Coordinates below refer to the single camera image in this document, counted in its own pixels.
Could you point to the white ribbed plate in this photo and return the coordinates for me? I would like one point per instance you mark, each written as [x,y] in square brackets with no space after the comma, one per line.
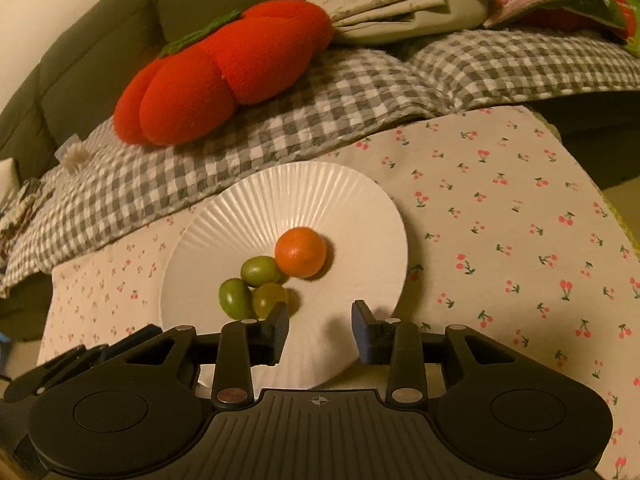
[324,234]

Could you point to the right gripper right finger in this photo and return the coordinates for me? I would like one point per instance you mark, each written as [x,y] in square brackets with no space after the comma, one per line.
[397,344]

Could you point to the green red book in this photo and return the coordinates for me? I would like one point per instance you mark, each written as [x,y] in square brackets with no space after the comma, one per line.
[618,19]

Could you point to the small clear plastic packet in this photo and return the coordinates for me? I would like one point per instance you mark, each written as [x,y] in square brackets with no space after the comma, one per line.
[72,154]

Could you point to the large orange tangerine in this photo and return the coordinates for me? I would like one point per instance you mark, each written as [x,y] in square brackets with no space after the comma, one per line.
[300,252]

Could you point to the small green fruit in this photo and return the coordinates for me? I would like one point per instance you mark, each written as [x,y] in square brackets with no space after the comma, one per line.
[235,299]

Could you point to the dark green sofa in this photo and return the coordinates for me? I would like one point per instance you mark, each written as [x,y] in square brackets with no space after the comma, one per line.
[64,64]

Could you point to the olive green fruit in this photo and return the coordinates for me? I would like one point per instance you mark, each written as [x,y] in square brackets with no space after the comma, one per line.
[266,297]

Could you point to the orange pumpkin cushion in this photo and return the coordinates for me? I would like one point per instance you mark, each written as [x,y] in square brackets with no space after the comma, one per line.
[197,83]

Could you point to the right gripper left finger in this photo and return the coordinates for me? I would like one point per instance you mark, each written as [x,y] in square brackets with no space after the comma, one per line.
[242,345]

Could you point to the grey checked blanket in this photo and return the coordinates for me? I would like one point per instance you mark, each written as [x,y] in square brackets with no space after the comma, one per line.
[345,95]

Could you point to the small white embroidered cushion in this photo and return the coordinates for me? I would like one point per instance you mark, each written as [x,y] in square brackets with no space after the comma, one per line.
[9,180]

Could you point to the bright green oval fruit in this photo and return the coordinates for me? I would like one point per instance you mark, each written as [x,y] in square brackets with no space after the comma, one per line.
[260,270]

